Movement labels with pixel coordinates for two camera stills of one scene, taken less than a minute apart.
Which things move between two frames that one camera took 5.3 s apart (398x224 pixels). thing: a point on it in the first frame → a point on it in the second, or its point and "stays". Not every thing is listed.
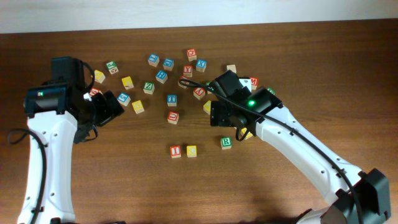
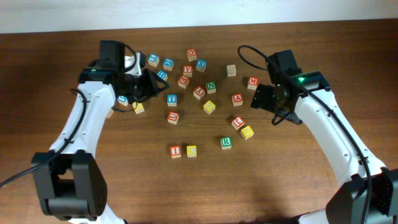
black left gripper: (111, 107) → (150, 79)
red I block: (175, 151) stays
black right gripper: (219, 113) → (261, 98)
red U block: (173, 117) stays
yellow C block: (191, 151) stays
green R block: (226, 142) stays
